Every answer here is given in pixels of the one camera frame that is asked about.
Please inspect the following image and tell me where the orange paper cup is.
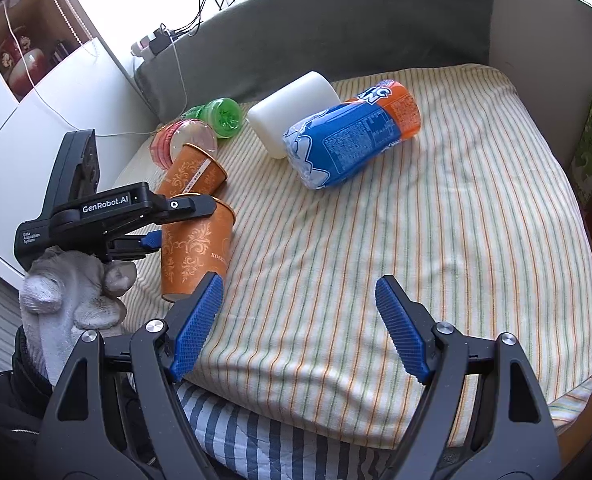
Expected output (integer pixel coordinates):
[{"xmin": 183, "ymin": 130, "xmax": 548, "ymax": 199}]
[
  {"xmin": 160, "ymin": 197, "xmax": 235, "ymax": 302},
  {"xmin": 156, "ymin": 143, "xmax": 227, "ymax": 198}
]

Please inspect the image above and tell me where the white plastic cup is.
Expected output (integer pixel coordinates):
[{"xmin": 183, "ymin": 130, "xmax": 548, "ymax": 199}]
[{"xmin": 247, "ymin": 72, "xmax": 340, "ymax": 159}]

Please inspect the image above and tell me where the grey gloved left hand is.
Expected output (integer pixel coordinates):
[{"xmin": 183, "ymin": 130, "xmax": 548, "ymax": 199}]
[{"xmin": 18, "ymin": 247, "xmax": 136, "ymax": 385}]

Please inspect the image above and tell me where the red orange drink bottle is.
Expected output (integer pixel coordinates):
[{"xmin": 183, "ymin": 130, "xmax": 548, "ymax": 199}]
[{"xmin": 149, "ymin": 119, "xmax": 218, "ymax": 170}]

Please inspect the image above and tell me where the red white vase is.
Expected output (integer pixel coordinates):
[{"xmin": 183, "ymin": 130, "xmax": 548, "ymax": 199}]
[{"xmin": 8, "ymin": 49, "xmax": 49, "ymax": 99}]

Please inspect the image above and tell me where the blue white striped cloth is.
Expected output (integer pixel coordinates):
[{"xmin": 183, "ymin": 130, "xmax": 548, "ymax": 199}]
[{"xmin": 175, "ymin": 380, "xmax": 392, "ymax": 479}]

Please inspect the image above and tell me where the green drink bottle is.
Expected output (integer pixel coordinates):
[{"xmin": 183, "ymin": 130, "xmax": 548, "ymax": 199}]
[{"xmin": 180, "ymin": 98, "xmax": 243, "ymax": 140}]

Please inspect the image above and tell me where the white power strip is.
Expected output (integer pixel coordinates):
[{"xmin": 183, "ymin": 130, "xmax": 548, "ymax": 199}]
[{"xmin": 131, "ymin": 36, "xmax": 156, "ymax": 62}]

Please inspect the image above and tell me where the black power adapter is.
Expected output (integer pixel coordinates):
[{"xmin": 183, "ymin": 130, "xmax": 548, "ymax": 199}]
[{"xmin": 148, "ymin": 28, "xmax": 172, "ymax": 56}]

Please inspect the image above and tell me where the striped yellow table cloth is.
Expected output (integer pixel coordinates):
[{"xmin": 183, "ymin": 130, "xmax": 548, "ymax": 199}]
[{"xmin": 189, "ymin": 64, "xmax": 592, "ymax": 448}]

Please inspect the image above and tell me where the blue orange soda bottle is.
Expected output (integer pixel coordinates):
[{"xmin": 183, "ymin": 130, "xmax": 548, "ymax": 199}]
[{"xmin": 283, "ymin": 80, "xmax": 421, "ymax": 190}]

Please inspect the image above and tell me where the grey sofa backrest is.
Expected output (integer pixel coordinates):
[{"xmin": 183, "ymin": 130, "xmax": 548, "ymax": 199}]
[{"xmin": 136, "ymin": 0, "xmax": 493, "ymax": 122}]

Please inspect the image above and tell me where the white charging cable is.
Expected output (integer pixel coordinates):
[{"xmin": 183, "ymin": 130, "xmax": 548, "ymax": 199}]
[{"xmin": 0, "ymin": 1, "xmax": 187, "ymax": 139}]

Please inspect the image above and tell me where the wooden wall shelf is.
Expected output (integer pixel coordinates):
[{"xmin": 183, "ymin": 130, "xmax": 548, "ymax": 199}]
[{"xmin": 0, "ymin": 0, "xmax": 93, "ymax": 101}]

